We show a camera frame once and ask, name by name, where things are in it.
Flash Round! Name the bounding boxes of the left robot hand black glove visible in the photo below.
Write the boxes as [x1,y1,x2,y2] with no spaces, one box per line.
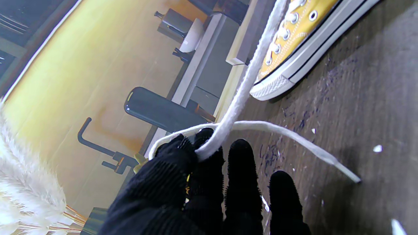
[98,128,311,235]

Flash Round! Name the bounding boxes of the white shoelace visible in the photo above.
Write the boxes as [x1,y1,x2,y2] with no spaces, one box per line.
[149,0,361,183]

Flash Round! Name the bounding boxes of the yellow canvas sneaker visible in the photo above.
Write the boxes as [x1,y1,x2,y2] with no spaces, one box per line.
[250,0,381,101]

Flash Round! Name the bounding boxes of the printed kitchen backdrop banner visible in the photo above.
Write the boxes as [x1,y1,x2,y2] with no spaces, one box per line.
[0,0,278,235]

